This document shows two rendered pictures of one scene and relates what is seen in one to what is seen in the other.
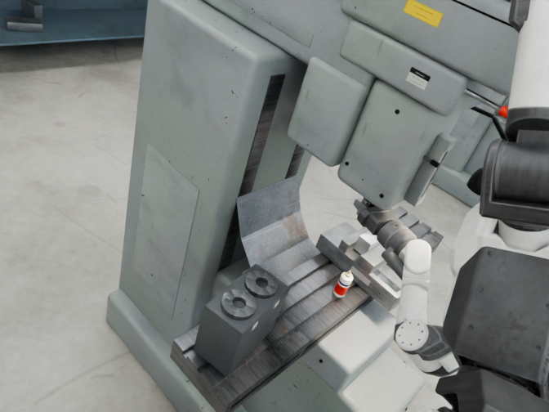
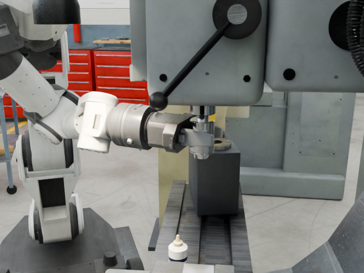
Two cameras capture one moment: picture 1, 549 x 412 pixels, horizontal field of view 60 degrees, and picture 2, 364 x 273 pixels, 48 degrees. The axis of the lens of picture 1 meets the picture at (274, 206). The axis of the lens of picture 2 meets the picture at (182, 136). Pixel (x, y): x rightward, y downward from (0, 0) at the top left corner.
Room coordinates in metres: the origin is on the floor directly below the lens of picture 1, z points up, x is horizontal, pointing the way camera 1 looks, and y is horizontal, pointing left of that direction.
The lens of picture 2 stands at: (1.85, -0.65, 1.46)
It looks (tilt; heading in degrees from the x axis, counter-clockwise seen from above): 17 degrees down; 152
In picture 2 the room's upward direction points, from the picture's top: straight up
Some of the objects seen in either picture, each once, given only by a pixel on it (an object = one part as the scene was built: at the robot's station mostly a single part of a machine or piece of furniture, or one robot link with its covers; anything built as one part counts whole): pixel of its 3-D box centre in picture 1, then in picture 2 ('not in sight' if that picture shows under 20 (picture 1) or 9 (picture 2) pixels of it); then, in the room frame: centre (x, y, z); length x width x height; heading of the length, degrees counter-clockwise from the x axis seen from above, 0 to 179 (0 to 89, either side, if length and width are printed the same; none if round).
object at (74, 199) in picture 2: not in sight; (56, 216); (0.32, -0.39, 0.68); 0.21 x 0.20 x 0.13; 168
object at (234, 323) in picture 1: (242, 316); (212, 168); (0.87, -0.01, 1.00); 0.22 x 0.12 x 0.20; 157
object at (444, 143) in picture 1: (429, 170); (141, 20); (1.16, -0.36, 1.45); 0.04 x 0.04 x 0.21; 57
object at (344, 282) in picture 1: (344, 282); (177, 258); (1.18, -0.30, 0.96); 0.04 x 0.04 x 0.11
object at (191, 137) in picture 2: not in sight; (195, 139); (1.24, -0.29, 1.24); 0.06 x 0.02 x 0.03; 39
